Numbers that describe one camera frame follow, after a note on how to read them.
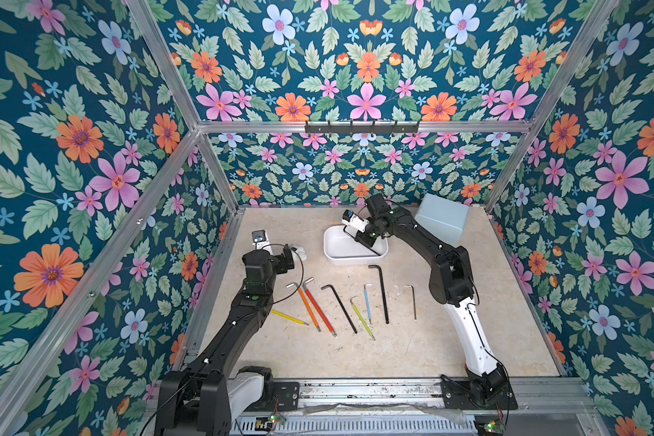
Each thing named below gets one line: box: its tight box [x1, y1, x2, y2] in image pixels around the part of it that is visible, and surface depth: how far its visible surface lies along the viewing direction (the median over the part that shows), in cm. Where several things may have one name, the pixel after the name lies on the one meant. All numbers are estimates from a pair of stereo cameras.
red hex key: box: [302, 277, 337, 337], surface depth 93 cm
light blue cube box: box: [414, 192, 470, 248], surface depth 100 cm
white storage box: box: [323, 224, 389, 266], surface depth 103 cm
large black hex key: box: [367, 264, 390, 325], surface depth 97 cm
